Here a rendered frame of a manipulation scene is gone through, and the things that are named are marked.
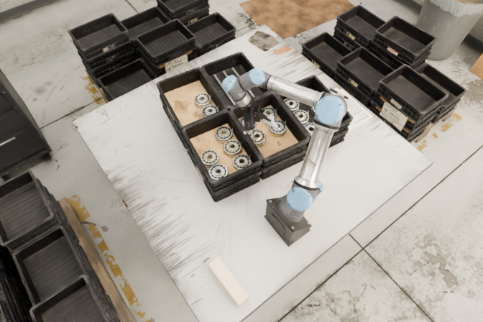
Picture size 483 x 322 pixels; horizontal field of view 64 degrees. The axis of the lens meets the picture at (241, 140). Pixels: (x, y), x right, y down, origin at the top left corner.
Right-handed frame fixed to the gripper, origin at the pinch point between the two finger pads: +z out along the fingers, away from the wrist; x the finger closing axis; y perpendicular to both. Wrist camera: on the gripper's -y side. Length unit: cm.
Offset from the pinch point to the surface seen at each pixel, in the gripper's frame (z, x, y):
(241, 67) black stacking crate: -5, 31, 68
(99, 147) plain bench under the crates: -29, 102, -4
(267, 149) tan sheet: 18.4, 11.9, 7.6
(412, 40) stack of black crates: 85, -58, 167
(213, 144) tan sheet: 0.5, 37.1, 4.5
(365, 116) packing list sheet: 57, -30, 57
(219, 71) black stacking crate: -12, 42, 60
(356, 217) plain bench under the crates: 63, -23, -14
